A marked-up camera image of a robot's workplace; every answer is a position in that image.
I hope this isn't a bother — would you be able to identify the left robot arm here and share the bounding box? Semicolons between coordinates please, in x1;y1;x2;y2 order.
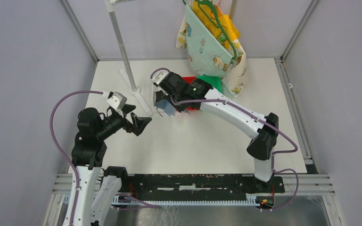
63;105;152;226

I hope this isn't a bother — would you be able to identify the mint cartoon print cloth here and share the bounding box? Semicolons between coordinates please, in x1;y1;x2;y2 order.
175;0;248;97

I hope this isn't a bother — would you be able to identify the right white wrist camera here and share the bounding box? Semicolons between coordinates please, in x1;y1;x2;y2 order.
150;71;169;87

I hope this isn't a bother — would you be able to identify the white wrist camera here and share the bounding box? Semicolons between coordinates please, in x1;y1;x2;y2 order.
102;91;127;111
150;71;169;87

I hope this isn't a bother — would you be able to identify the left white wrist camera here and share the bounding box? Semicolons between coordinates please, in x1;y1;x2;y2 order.
102;91;127;111

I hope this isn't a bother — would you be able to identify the white clothes rack stand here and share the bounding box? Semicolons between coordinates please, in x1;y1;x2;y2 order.
104;0;153;116

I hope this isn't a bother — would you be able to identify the red plastic bin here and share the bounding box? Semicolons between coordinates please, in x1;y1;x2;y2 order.
174;76;199;109

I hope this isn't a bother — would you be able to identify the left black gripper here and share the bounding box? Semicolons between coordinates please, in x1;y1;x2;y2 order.
97;103;151;139

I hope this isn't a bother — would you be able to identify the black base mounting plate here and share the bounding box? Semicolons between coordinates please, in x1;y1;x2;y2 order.
120;174;285;201

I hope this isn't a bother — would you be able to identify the green clothes hanger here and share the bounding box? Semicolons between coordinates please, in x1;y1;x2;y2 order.
182;0;239;60

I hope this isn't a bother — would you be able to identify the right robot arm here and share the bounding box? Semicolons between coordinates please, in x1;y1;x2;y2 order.
150;71;279;192

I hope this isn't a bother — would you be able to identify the blue card holder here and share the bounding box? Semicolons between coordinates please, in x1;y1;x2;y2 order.
155;97;175;117

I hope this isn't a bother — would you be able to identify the white plastic bin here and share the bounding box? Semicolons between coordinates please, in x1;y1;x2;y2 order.
150;84;161;107

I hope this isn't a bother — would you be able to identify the white slotted cable duct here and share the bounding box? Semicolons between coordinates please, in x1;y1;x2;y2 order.
111;195;273;208

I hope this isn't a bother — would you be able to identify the yellow garment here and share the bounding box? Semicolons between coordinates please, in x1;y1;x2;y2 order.
191;0;241;50

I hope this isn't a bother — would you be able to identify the green plastic bin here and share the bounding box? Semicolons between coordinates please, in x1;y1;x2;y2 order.
197;76;223;93

